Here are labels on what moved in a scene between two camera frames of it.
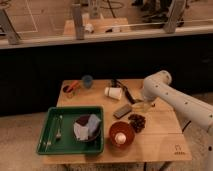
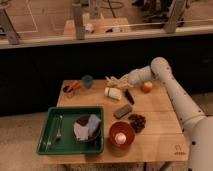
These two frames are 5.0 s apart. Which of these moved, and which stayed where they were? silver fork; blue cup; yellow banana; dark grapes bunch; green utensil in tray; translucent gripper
Moved: translucent gripper; yellow banana
Stayed: green utensil in tray; dark grapes bunch; blue cup; silver fork
